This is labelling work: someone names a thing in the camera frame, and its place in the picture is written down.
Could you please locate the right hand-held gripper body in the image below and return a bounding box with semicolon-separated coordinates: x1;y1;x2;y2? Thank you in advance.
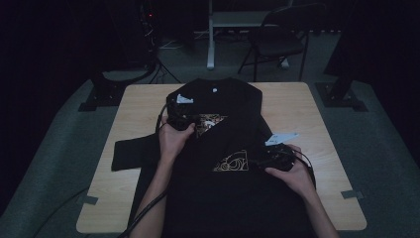
261;132;300;173

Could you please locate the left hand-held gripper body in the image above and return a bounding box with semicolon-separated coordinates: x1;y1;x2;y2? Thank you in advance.
166;93;199;132

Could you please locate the black sweatshirt with lion print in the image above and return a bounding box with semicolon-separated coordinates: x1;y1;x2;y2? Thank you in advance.
111;76;319;238

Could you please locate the person's left hand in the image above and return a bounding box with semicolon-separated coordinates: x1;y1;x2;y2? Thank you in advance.
157;115;196;162

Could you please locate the person's right hand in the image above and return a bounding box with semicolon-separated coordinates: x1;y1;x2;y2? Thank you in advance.
265;144;316;197

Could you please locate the black tripod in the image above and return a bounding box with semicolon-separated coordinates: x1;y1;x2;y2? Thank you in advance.
147;59;182;85

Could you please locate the grey tape strip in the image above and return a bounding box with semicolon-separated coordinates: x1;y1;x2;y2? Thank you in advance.
341;189;365;200
76;194;99;206

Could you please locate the black metal stand base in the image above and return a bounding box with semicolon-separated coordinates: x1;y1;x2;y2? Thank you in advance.
315;75;369;112
77;69;157;112

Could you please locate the dark equipment rack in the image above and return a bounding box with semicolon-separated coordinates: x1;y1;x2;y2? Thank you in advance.
130;0;163;70

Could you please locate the black folding chair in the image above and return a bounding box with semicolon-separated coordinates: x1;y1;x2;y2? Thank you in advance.
237;3;327;83

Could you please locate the left hand-held gripper cable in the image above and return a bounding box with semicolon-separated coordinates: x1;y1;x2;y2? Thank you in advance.
118;103;173;238

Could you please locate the white metal desk frame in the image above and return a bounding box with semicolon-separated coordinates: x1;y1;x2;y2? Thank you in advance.
206;0;295;70

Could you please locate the black floor cable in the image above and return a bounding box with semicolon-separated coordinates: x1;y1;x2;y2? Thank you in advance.
32;186;90;238

